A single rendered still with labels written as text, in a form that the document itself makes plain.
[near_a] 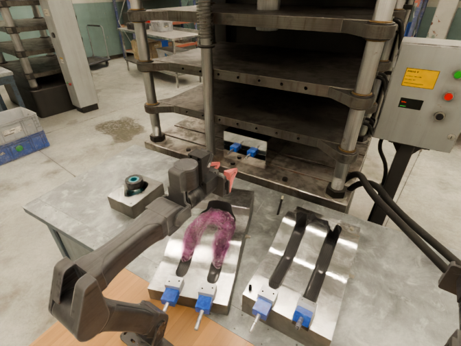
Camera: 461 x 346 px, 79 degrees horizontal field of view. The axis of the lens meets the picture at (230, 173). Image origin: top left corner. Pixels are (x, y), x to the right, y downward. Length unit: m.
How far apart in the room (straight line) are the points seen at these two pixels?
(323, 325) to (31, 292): 1.89
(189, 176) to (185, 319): 0.49
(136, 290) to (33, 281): 1.41
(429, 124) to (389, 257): 0.56
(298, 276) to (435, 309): 0.45
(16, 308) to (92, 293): 1.76
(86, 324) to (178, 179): 0.32
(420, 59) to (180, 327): 1.25
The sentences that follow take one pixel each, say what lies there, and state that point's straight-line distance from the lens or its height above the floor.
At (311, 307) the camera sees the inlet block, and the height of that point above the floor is 0.93.
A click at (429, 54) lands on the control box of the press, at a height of 1.44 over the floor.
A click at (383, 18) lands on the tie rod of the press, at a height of 1.56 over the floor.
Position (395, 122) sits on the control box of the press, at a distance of 1.40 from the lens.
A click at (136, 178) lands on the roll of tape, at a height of 0.90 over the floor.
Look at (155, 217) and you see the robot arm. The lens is 0.63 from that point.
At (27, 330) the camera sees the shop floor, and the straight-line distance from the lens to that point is 2.18.
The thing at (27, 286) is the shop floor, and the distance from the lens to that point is 2.40.
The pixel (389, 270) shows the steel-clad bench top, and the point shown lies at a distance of 1.20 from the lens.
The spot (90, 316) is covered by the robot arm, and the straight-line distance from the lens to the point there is 0.60.
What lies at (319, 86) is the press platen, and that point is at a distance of 1.33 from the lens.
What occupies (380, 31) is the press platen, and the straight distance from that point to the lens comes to 1.17.
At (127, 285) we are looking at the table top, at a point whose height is 0.80.
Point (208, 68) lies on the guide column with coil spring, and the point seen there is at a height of 1.30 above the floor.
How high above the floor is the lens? 1.65
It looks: 34 degrees down
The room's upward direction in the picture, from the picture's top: straight up
